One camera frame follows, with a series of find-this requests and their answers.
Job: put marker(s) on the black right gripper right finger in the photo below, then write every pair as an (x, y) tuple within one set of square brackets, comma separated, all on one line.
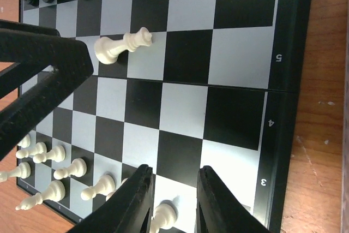
[(217, 208)]

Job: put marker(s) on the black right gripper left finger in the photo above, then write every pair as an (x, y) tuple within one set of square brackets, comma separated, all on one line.
[(129, 209)]

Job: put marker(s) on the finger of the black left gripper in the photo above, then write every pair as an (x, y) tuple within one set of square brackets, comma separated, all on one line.
[(30, 49)]

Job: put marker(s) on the white chess pawn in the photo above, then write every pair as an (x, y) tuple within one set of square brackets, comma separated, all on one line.
[(164, 217), (104, 186), (77, 168)]

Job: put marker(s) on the white chess queen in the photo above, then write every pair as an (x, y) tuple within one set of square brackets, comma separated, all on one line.
[(108, 50)]

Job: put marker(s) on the white chess bishop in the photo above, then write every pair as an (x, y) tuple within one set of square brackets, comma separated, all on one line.
[(55, 192)]

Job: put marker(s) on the white chess piece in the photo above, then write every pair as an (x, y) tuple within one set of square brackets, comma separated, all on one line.
[(23, 170), (39, 148), (57, 154)]

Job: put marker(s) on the black and silver chessboard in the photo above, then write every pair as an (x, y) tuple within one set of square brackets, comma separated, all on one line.
[(218, 86)]

